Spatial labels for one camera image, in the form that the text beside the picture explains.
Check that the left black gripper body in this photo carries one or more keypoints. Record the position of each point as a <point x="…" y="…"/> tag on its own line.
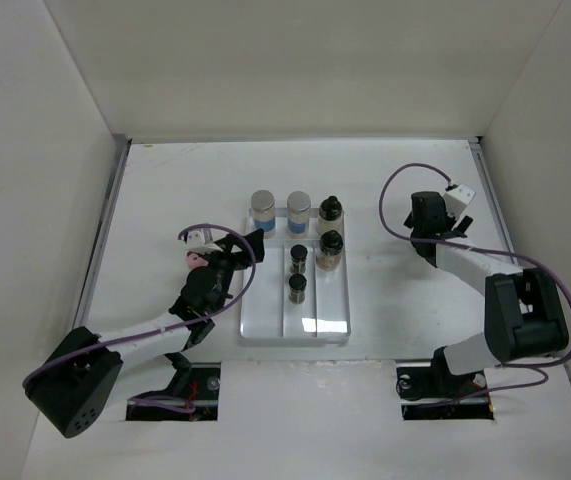
<point x="224" y="266"/>

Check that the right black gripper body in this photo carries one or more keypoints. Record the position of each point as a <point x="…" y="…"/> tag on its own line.
<point x="450" y="219"/>

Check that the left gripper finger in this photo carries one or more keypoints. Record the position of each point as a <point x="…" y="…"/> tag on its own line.
<point x="211" y="248"/>
<point x="247" y="252"/>

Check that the pink-lid spice jar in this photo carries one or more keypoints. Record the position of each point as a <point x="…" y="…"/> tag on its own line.
<point x="194" y="260"/>

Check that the silver-lid blue-label shaker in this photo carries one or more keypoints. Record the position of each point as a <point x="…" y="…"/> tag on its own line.
<point x="263" y="212"/>
<point x="298" y="214"/>

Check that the small black-lid spice bottle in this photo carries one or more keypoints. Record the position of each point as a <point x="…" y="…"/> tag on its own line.
<point x="298" y="256"/>

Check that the black-lid tan spice jar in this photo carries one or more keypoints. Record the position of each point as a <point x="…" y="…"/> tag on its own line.
<point x="330" y="250"/>

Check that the black-lid white spice jar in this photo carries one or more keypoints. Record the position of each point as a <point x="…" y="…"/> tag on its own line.
<point x="330" y="216"/>

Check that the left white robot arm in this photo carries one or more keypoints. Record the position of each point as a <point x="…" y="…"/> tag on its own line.
<point x="78" y="380"/>

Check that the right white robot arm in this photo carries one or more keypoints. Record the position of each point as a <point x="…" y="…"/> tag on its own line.
<point x="523" y="316"/>

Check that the clear plastic organizer tray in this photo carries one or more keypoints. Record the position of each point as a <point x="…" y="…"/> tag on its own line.
<point x="270" y="317"/>

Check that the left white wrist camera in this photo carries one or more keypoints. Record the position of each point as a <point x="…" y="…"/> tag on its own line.
<point x="195" y="239"/>

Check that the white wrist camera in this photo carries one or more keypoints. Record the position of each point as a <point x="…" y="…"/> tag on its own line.
<point x="195" y="239"/>
<point x="457" y="198"/>

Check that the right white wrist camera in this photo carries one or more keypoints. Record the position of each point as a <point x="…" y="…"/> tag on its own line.
<point x="457" y="198"/>

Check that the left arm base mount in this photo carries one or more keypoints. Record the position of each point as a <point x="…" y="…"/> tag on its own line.
<point x="191" y="394"/>

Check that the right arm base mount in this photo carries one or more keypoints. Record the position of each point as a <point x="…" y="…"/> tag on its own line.
<point x="430" y="392"/>

